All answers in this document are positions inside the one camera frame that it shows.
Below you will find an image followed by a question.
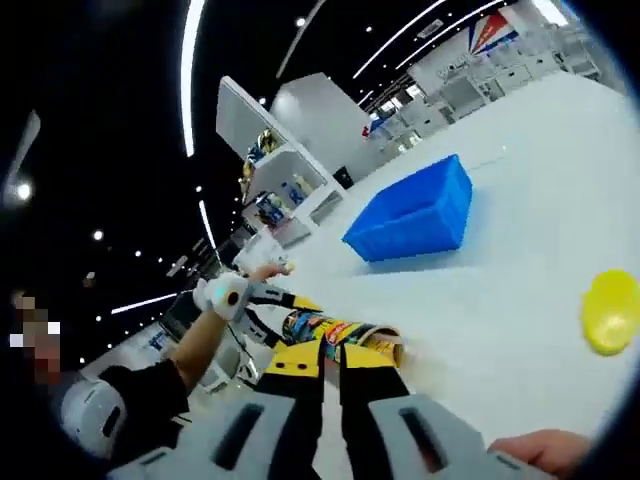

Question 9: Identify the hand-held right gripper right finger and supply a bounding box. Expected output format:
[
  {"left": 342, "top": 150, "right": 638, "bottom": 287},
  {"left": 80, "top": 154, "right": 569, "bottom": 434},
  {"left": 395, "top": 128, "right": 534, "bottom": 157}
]
[{"left": 338, "top": 344, "right": 506, "bottom": 480}]

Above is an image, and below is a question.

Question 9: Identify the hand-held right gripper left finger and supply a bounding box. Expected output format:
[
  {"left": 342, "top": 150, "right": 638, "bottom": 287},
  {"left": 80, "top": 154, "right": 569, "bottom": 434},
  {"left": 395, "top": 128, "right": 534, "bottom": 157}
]
[{"left": 107, "top": 342, "right": 326, "bottom": 480}]

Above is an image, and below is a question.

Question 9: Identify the dark printed chip container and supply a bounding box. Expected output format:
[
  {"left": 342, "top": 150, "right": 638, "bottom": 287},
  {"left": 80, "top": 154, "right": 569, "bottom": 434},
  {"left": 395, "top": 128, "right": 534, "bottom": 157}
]
[{"left": 281, "top": 308, "right": 407, "bottom": 370}]

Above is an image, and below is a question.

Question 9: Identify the blue plastic box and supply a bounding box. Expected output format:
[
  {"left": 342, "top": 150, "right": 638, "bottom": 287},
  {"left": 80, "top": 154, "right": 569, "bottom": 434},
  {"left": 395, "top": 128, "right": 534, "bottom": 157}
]
[{"left": 341, "top": 153, "right": 474, "bottom": 263}]

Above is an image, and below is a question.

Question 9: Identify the yellow plastic container lid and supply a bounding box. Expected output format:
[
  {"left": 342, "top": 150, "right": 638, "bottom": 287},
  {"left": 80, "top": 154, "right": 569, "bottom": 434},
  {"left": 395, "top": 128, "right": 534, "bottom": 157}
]
[{"left": 579, "top": 268, "right": 640, "bottom": 357}]

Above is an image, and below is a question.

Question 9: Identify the white box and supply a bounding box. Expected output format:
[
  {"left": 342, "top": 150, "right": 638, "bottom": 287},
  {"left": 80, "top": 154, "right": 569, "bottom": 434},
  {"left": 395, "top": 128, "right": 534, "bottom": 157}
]
[{"left": 233, "top": 233, "right": 284, "bottom": 274}]

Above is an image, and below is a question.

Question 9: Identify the person's right hand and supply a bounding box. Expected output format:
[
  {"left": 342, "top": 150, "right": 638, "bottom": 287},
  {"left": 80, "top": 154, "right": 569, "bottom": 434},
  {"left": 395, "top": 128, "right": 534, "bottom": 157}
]
[{"left": 487, "top": 428, "right": 596, "bottom": 479}]

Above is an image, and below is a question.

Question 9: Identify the white chest-worn device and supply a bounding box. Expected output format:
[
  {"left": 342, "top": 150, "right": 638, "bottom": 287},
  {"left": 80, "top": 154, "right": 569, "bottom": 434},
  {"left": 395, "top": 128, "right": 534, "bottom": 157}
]
[{"left": 59, "top": 379, "right": 125, "bottom": 460}]

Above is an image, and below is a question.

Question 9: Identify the white display shelf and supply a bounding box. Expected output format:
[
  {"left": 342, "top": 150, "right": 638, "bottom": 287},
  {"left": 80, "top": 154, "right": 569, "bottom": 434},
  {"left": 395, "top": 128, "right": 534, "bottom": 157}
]
[{"left": 216, "top": 74, "right": 347, "bottom": 242}]

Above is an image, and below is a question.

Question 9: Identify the white square pillar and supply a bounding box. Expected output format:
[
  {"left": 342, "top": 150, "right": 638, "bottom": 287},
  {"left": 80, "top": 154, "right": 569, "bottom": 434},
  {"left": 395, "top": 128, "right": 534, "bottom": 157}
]
[{"left": 269, "top": 73, "right": 381, "bottom": 176}]

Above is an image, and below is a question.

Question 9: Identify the blue red plastic item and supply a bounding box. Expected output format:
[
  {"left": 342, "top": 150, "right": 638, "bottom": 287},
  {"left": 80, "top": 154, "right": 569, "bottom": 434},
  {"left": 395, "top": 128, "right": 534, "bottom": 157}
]
[{"left": 360, "top": 110, "right": 396, "bottom": 139}]

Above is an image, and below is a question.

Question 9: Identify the curved ceiling light strip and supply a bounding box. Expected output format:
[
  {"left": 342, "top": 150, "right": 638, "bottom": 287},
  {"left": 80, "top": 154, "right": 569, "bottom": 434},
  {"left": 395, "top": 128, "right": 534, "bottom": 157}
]
[{"left": 178, "top": 0, "right": 207, "bottom": 158}]

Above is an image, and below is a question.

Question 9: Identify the row of white office desks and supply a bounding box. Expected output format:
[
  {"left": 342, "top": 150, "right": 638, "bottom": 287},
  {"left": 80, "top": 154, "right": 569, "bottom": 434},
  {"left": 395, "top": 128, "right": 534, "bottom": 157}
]
[{"left": 369, "top": 0, "right": 616, "bottom": 141}]

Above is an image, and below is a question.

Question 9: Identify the red blue wall poster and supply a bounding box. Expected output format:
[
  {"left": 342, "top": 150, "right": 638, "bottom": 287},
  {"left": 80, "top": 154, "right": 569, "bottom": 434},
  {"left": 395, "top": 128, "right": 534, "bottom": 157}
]
[{"left": 467, "top": 12, "right": 520, "bottom": 56}]

